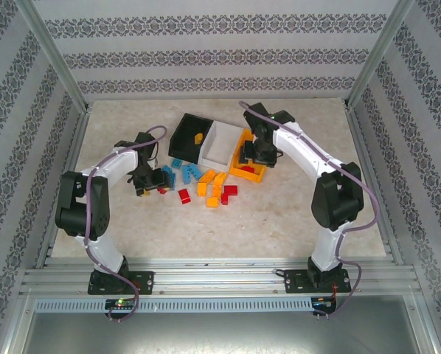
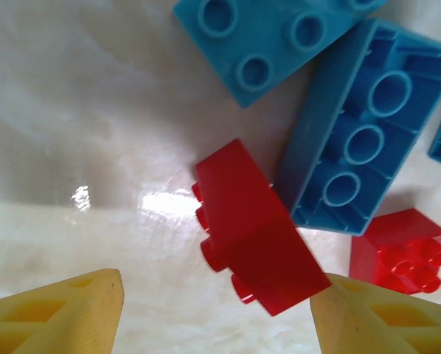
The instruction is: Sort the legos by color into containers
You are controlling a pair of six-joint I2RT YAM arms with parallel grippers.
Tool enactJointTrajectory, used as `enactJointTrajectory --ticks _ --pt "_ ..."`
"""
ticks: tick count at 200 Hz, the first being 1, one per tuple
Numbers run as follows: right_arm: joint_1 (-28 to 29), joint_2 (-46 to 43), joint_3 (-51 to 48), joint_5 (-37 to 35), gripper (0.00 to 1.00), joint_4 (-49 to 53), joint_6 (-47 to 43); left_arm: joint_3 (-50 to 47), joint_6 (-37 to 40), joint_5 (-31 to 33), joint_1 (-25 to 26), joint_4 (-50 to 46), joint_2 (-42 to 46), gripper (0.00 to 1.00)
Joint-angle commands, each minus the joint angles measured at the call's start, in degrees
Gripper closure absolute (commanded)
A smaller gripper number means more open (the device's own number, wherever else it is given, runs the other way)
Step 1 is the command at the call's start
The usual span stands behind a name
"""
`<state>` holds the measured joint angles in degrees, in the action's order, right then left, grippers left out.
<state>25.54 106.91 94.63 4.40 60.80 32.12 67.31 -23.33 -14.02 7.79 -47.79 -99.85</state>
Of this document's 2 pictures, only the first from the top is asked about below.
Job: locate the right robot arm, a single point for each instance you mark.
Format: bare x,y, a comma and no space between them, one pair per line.
338,199

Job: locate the orange lego brick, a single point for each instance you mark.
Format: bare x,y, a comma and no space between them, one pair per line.
208,176
202,189
213,202
217,190
197,138
220,177

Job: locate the black plastic bin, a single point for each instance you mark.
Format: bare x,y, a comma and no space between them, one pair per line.
183,144

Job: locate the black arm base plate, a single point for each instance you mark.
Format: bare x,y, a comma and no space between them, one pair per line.
145,282
294,282

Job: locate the grey metal panel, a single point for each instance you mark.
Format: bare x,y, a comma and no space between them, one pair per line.
220,335

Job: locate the aluminium frame post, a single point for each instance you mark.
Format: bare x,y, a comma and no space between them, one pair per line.
378,51
52,51

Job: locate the orange plastic bin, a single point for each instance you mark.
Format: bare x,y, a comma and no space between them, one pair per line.
244,176

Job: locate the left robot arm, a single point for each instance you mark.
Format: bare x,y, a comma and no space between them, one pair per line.
82,210

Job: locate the white plastic bin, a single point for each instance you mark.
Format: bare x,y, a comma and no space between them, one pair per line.
218,145

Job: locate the small blue lego brick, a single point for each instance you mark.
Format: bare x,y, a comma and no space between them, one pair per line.
176,162

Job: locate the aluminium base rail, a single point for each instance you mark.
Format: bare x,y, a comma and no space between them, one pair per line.
220,276

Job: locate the small circuit board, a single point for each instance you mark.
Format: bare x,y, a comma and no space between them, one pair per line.
323,302
121,303

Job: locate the red lego brick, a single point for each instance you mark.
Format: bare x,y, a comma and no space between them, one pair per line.
226,199
163,191
184,195
248,169
231,190

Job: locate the aluminium side rail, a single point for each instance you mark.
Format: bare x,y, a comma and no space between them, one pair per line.
78,140
360,140

